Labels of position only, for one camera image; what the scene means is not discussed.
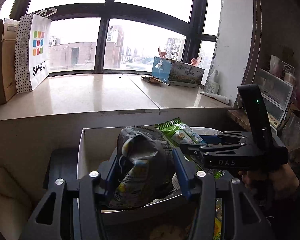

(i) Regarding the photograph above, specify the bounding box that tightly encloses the green snack bar packet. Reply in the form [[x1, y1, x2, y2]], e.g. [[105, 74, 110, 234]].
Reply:
[[154, 117, 225, 179]]

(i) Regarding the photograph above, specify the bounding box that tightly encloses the dark foil snack bag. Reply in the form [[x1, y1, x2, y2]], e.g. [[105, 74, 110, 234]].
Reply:
[[108, 126, 175, 210]]

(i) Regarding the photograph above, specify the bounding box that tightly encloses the person's right hand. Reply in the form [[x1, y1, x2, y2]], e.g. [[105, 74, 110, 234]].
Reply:
[[238, 164, 300, 196]]

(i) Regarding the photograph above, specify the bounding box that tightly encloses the beige tissue pack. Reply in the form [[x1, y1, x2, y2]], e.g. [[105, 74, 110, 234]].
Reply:
[[191, 127, 223, 135]]

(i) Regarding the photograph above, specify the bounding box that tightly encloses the white tube on sill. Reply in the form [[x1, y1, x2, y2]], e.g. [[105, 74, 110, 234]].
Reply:
[[201, 91, 230, 105]]

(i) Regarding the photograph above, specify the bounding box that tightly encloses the white plastic bottle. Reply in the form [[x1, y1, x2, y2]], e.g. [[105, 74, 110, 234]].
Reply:
[[204, 69, 219, 94]]

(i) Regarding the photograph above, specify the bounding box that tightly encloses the plastic drawer organizer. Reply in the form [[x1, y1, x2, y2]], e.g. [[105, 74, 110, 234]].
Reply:
[[254, 69, 293, 122]]

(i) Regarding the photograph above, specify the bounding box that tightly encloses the white cardboard storage box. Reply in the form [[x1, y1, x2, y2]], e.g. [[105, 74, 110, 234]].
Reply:
[[77, 125, 181, 211]]

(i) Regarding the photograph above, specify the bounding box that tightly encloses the printed tissue box on sill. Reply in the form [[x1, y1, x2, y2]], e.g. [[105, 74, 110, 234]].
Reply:
[[152, 56, 204, 88]]

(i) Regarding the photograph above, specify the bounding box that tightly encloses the brown wrapper on sill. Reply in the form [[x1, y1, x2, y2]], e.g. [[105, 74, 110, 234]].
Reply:
[[141, 76, 162, 84]]

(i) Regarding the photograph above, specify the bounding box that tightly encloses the white SANFU shopping bag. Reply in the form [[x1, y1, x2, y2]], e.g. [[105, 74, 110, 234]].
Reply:
[[14, 8, 57, 94]]

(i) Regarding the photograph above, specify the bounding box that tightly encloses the brown cardboard box on sill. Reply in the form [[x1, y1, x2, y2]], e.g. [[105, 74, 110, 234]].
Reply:
[[0, 18, 19, 105]]

